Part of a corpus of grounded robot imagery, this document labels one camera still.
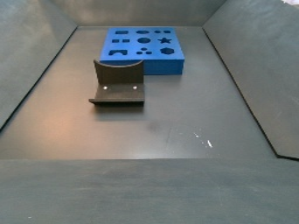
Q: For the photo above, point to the black curved holder bracket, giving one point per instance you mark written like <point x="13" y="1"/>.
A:
<point x="121" y="83"/>

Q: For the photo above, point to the blue shape sorter block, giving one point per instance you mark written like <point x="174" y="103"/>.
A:
<point x="152" y="44"/>

